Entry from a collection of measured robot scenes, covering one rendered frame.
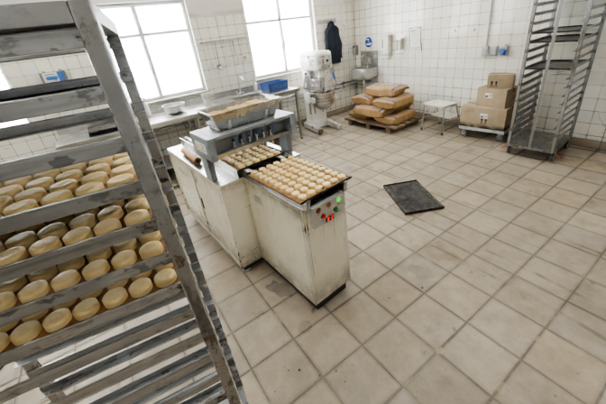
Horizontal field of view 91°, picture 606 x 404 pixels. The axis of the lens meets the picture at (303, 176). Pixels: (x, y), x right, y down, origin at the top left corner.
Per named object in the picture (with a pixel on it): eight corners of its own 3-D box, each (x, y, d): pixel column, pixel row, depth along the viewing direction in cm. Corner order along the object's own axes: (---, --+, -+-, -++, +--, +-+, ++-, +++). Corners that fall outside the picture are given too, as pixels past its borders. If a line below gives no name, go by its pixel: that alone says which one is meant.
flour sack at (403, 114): (393, 126, 500) (393, 118, 494) (373, 123, 531) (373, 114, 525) (417, 115, 538) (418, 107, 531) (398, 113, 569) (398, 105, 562)
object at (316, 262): (262, 264, 255) (241, 169, 216) (295, 245, 273) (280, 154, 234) (316, 315, 204) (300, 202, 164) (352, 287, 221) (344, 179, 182)
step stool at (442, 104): (462, 128, 486) (464, 100, 466) (441, 135, 470) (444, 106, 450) (439, 123, 523) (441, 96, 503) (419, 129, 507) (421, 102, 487)
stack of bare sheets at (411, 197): (383, 187, 347) (383, 185, 346) (416, 181, 350) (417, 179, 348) (405, 215, 294) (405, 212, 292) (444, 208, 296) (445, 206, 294)
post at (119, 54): (242, 382, 158) (114, 23, 84) (243, 388, 156) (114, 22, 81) (236, 385, 157) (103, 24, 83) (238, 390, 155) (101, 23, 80)
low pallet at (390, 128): (344, 123, 587) (344, 118, 582) (371, 114, 626) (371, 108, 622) (395, 134, 497) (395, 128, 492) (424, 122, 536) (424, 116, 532)
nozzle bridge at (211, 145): (201, 174, 232) (188, 132, 217) (278, 145, 270) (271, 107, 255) (218, 187, 208) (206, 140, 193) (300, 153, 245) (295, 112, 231)
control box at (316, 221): (311, 227, 176) (308, 206, 170) (340, 210, 189) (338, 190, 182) (315, 229, 173) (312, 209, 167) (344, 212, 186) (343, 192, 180)
